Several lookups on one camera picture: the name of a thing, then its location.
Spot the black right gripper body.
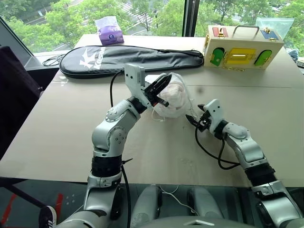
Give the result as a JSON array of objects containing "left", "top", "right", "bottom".
[{"left": 195, "top": 111, "right": 214, "bottom": 133}]

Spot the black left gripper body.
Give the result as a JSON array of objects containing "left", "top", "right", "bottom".
[{"left": 142, "top": 81, "right": 162, "bottom": 108}]

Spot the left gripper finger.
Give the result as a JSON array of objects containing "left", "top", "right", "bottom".
[
  {"left": 151, "top": 74, "right": 173, "bottom": 95},
  {"left": 153, "top": 95, "right": 170, "bottom": 107}
]

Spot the translucent white drawstring bag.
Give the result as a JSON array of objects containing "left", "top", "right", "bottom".
[{"left": 151, "top": 72, "right": 198, "bottom": 124}]

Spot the pale pink towel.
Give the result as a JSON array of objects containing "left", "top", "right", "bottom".
[{"left": 158, "top": 79, "right": 188, "bottom": 111}]

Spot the clear plastic bag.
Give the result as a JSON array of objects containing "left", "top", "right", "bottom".
[{"left": 255, "top": 17, "right": 295, "bottom": 40}]

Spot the black racket cover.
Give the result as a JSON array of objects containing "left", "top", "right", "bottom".
[{"left": 58, "top": 45, "right": 205, "bottom": 79}]

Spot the purple tissue pack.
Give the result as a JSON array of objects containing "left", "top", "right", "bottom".
[{"left": 94, "top": 16, "right": 125, "bottom": 46}]

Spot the wooden latch lock box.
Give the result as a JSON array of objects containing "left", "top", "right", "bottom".
[{"left": 203, "top": 24, "right": 285, "bottom": 72}]

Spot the grey rounded robot leg casing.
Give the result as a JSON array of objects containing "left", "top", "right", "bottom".
[
  {"left": 187, "top": 186, "right": 224, "bottom": 219},
  {"left": 131, "top": 185, "right": 162, "bottom": 223}
]

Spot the grey robot torso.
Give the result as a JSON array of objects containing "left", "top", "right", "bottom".
[{"left": 133, "top": 215, "right": 240, "bottom": 228}]

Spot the blue cloth bundle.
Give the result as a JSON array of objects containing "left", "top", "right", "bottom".
[{"left": 285, "top": 47, "right": 300, "bottom": 64}]

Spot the dark fabric chair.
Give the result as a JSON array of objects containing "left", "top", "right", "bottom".
[{"left": 0, "top": 45, "right": 44, "bottom": 160}]

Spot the dark sneaker with white laces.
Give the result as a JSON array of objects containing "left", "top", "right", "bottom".
[{"left": 38, "top": 205, "right": 58, "bottom": 228}]

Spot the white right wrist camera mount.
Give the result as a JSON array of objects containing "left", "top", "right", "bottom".
[{"left": 203, "top": 99, "right": 225, "bottom": 133}]

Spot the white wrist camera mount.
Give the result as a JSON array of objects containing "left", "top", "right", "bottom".
[
  {"left": 123, "top": 63, "right": 152, "bottom": 109},
  {"left": 203, "top": 99, "right": 225, "bottom": 133}
]

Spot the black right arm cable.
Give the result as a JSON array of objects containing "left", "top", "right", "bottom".
[{"left": 195, "top": 122, "right": 241, "bottom": 170}]

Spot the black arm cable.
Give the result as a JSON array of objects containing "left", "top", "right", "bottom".
[
  {"left": 195, "top": 122, "right": 241, "bottom": 170},
  {"left": 109, "top": 70, "right": 133, "bottom": 228}
]

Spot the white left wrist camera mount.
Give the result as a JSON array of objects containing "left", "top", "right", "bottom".
[{"left": 123, "top": 63, "right": 152, "bottom": 109}]

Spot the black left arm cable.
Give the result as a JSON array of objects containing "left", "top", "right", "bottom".
[{"left": 109, "top": 70, "right": 133, "bottom": 228}]

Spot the black window frame post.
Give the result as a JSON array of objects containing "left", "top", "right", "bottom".
[{"left": 181, "top": 0, "right": 200, "bottom": 38}]

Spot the thin white cable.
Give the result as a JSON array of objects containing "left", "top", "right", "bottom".
[{"left": 158, "top": 183, "right": 196, "bottom": 215}]

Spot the thin black cable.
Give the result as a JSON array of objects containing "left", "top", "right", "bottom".
[{"left": 42, "top": 54, "right": 66, "bottom": 66}]

